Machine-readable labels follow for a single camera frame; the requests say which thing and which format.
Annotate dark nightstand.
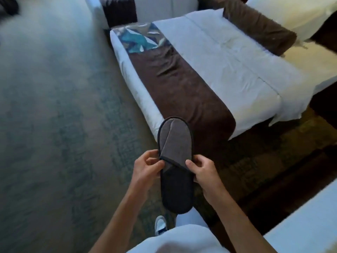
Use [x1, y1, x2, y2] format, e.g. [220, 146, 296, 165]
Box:
[309, 87, 337, 130]

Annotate person's left forearm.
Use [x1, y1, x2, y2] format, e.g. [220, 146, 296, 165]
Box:
[89, 181, 156, 253]

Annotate brown patterned bed runner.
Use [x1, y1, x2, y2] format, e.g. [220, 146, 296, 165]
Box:
[112, 22, 236, 154]

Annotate brown long cushion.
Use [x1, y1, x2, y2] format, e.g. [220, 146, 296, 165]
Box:
[222, 0, 298, 56]

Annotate person's right forearm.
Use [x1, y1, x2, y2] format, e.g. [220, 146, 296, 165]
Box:
[207, 191, 277, 253]

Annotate person's left hand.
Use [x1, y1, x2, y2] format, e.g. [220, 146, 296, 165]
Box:
[131, 149, 165, 189]

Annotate person's white trousers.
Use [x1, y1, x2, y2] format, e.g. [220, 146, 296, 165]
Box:
[126, 207, 230, 253]

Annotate person's white shoe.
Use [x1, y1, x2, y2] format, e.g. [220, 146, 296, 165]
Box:
[154, 215, 168, 236]

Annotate person's right hand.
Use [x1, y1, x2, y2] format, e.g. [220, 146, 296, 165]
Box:
[185, 154, 227, 206]

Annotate grey dark-trimmed slipper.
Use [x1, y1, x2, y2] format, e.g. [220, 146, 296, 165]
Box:
[157, 116, 195, 215]

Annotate white bed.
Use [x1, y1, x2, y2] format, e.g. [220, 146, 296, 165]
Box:
[84, 0, 199, 31]
[263, 179, 337, 253]
[110, 9, 337, 141]

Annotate dark headboard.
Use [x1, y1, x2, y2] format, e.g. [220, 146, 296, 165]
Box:
[310, 10, 337, 54]

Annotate cream pillow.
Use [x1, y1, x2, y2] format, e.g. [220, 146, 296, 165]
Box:
[283, 41, 337, 88]
[246, 0, 337, 41]

